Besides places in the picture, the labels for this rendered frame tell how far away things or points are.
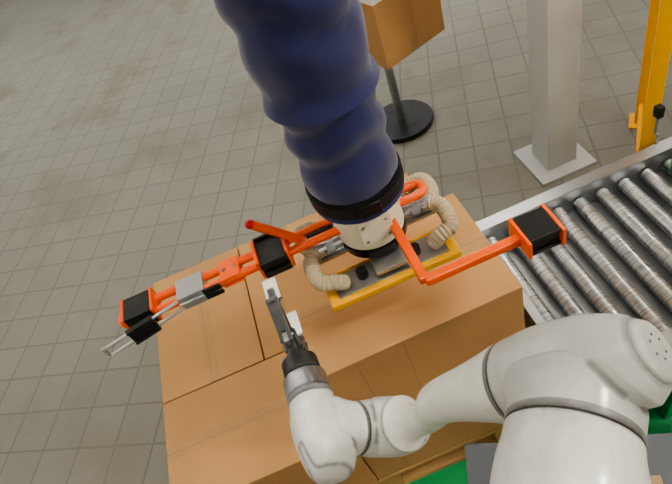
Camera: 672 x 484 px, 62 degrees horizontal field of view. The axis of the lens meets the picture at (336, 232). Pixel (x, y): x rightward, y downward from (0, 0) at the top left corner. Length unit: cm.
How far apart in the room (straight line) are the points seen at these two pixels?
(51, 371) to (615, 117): 333
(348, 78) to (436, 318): 72
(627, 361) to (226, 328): 177
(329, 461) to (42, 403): 248
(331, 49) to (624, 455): 71
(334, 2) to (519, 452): 70
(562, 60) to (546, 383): 223
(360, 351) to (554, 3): 166
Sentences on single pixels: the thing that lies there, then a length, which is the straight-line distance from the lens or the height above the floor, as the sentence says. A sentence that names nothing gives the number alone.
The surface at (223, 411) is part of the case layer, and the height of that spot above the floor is 54.
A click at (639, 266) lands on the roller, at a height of 55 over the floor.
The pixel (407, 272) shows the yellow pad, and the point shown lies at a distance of 135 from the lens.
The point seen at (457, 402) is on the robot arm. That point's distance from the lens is 74.
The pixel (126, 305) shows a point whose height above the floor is 125.
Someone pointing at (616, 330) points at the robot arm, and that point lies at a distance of 60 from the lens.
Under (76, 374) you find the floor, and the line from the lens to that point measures 330.
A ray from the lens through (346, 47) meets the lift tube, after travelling 99.
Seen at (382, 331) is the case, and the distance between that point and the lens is 148.
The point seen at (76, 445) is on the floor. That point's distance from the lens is 308.
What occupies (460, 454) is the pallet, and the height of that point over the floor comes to 2.
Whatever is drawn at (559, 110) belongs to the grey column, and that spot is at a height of 38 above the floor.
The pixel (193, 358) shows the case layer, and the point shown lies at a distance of 220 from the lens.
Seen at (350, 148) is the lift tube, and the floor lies 151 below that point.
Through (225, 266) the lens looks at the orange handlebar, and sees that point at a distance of 138.
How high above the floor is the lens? 219
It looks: 46 degrees down
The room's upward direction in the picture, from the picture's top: 24 degrees counter-clockwise
